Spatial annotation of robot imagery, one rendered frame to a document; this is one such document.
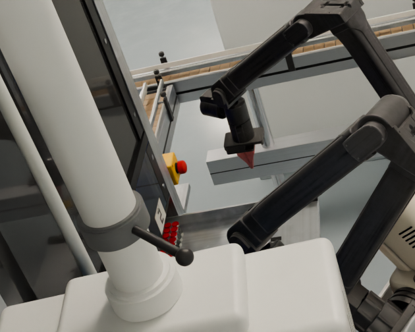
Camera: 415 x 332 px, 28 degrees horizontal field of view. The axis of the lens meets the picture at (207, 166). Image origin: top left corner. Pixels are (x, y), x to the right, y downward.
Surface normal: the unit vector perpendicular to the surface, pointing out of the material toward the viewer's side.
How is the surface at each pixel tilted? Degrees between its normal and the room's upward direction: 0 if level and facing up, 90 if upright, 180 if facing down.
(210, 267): 0
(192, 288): 0
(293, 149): 90
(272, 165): 90
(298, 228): 0
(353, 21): 65
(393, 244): 90
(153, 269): 90
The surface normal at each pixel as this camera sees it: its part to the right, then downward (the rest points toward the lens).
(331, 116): -0.09, 0.59
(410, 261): -0.59, 0.59
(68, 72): 0.82, 0.10
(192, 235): -0.28, -0.79
